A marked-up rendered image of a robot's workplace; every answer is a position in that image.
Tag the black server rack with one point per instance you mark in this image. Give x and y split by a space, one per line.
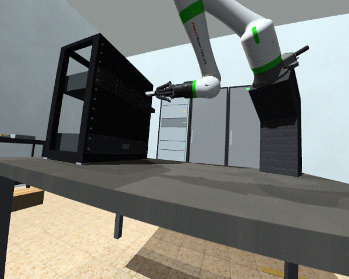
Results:
116 111

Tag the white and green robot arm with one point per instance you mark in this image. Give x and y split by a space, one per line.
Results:
258 38

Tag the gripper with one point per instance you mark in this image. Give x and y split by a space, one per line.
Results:
173 91

